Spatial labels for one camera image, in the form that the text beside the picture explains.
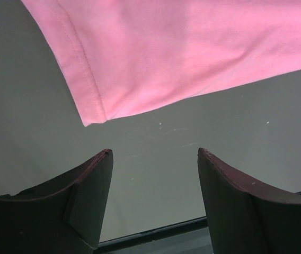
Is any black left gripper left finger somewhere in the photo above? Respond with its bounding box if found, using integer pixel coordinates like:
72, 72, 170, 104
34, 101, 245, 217
0, 149, 113, 253

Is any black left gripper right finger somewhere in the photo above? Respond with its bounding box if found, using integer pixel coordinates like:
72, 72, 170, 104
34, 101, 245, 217
198, 148, 301, 253

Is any pink t shirt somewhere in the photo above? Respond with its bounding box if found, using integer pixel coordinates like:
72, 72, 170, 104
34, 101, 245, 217
23, 1, 301, 126

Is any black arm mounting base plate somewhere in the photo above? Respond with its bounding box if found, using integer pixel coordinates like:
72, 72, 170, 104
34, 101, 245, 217
93, 217, 214, 253

